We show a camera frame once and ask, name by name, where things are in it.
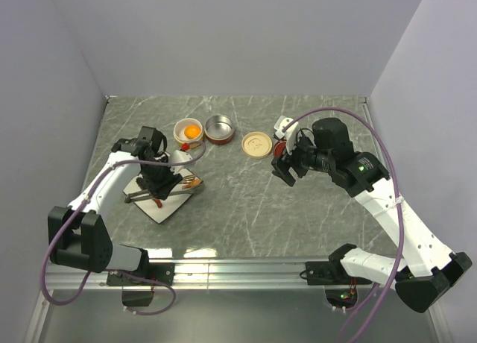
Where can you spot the red round lid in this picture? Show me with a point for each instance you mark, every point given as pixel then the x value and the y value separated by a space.
pixel 279 148

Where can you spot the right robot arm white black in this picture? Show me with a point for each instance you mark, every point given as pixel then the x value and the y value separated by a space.
pixel 424 271

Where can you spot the yellow lunch container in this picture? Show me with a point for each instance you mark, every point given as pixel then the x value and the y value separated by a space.
pixel 179 128

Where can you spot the white square plate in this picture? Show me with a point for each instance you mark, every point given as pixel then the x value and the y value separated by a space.
pixel 169 205

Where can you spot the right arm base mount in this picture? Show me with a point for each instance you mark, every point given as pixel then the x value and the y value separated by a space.
pixel 328 273

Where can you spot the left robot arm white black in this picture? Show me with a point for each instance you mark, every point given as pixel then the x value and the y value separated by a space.
pixel 78 237

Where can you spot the cream round lid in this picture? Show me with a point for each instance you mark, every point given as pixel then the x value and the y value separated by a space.
pixel 257 145

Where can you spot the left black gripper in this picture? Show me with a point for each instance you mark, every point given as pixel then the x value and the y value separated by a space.
pixel 162 189

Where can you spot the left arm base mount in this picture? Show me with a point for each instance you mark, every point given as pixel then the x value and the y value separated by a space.
pixel 161 272

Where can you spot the red steel lunch container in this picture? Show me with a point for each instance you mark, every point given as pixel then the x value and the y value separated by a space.
pixel 219 129

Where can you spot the red sausage food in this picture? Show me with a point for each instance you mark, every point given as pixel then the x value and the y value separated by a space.
pixel 157 202

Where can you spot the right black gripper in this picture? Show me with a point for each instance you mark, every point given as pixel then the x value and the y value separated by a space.
pixel 281 166

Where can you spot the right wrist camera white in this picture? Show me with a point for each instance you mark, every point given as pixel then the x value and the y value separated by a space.
pixel 286 129

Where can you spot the aluminium rail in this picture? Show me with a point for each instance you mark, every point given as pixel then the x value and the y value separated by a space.
pixel 208 274

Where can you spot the orange egg yolk food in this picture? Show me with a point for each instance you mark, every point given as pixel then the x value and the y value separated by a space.
pixel 192 131

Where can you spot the salmon slice food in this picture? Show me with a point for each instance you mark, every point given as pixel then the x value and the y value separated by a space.
pixel 190 181

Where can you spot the metal tongs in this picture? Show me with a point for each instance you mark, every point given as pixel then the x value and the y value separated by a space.
pixel 143 195

